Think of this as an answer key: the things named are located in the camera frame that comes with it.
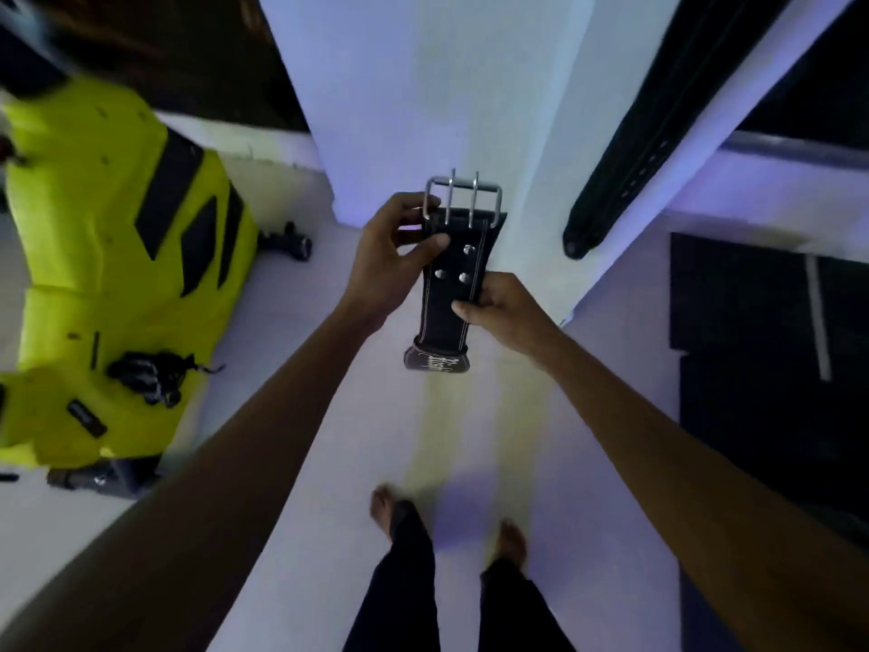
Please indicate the black leather belt metal buckle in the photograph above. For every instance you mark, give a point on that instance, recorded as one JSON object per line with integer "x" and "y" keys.
{"x": 445, "y": 298}

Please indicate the person's left forearm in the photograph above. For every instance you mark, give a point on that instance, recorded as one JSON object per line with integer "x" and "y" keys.
{"x": 203, "y": 482}

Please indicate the person's right hand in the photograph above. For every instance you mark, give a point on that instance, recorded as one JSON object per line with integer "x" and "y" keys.
{"x": 516, "y": 315}

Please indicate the person's right thumb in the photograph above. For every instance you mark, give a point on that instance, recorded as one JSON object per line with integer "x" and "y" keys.
{"x": 470, "y": 312}

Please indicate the long black leather belt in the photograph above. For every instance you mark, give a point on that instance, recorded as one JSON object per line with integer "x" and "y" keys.
{"x": 652, "y": 122}

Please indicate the dark floor mat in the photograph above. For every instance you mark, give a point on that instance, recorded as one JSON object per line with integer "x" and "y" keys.
{"x": 767, "y": 373}

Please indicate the person's left middle finger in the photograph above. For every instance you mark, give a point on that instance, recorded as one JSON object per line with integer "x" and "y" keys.
{"x": 411, "y": 235}

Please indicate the person's left thumb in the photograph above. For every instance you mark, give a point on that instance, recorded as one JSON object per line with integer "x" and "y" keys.
{"x": 428, "y": 252}

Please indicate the person's foot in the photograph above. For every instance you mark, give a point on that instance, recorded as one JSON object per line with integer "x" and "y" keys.
{"x": 511, "y": 541}
{"x": 382, "y": 505}

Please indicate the person's right leg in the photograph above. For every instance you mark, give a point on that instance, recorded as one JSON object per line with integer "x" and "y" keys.
{"x": 519, "y": 611}

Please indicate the person's right forearm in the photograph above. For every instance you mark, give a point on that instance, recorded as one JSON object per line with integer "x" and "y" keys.
{"x": 692, "y": 488}

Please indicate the person's left leg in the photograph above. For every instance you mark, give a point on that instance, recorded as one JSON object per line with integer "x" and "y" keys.
{"x": 400, "y": 590}

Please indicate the person's right foot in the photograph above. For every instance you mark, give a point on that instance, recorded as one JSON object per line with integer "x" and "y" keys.
{"x": 511, "y": 541}

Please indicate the person's left hand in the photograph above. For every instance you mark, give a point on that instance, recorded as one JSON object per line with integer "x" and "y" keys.
{"x": 377, "y": 268}

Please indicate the person's left foot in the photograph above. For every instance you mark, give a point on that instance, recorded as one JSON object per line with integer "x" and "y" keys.
{"x": 382, "y": 505}

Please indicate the yellow and black padded equipment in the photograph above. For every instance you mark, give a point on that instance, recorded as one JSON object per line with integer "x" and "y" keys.
{"x": 88, "y": 251}

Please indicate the person's leg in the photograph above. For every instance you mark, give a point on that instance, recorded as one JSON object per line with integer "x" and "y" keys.
{"x": 519, "y": 611}
{"x": 400, "y": 590}

